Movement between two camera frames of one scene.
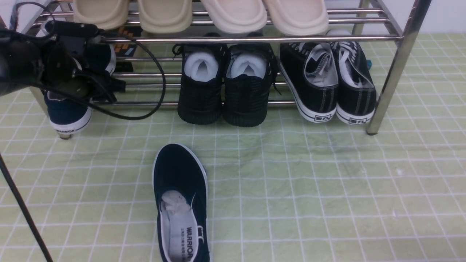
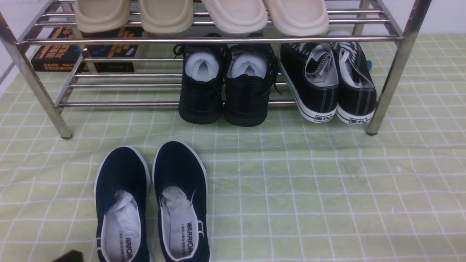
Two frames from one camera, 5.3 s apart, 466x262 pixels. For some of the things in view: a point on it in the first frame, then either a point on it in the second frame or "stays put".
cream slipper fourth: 298,17 stays put
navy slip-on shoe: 68,116 -> 122,206
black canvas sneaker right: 356,99 stays put
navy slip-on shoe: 180,182 stays put
